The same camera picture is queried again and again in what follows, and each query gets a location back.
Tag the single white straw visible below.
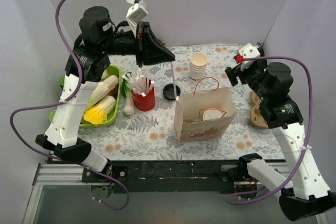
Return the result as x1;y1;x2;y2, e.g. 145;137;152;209
170;61;177;101

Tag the white plastic cup lid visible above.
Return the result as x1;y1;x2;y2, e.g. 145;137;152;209
202;109;223;121

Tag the brown paper takeout bag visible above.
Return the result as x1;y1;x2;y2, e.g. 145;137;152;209
174;78;237;143

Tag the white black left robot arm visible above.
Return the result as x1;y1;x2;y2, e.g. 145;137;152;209
35;4;175;182

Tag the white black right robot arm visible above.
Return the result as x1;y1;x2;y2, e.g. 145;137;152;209
225;56;335;221

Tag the black coffee cup lid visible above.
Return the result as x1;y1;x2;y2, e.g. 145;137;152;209
163;83;181;101

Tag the green plastic tray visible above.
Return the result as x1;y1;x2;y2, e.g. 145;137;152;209
59;64;122;129

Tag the stack of white paper cups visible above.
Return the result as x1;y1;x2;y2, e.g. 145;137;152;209
190;52;208;81

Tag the brown cardboard cup carrier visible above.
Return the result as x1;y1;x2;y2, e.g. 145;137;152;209
250;91;268;129

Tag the napa cabbage upper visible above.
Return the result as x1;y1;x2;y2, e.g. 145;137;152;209
88;75;119;107

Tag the red straw holder cup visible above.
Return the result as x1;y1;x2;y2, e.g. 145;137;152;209
131;88;155;112

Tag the green lettuce leaf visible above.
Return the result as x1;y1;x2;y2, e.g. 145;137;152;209
57;76;65;88

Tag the napa cabbage lower yellow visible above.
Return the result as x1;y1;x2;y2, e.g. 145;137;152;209
83;95;116;125

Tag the floral patterned table mat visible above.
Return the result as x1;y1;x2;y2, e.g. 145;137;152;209
78;45;283;160

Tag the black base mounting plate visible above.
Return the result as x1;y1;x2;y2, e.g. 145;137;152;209
81;159;271;195

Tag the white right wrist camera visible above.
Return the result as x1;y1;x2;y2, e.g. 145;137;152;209
235;43;261;71

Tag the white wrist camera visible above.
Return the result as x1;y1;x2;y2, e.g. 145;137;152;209
235;43;261;71
126;0;148;37

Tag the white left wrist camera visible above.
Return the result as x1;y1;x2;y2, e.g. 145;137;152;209
126;0;148;37

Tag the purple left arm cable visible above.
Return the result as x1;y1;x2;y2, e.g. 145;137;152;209
9;0;137;211

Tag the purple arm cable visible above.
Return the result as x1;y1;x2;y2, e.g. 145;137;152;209
226;56;313;206
9;0;137;211

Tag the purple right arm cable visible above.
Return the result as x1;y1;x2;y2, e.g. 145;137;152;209
226;56;313;206

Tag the aluminium frame rail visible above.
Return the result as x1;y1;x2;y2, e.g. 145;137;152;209
33;163;316;186

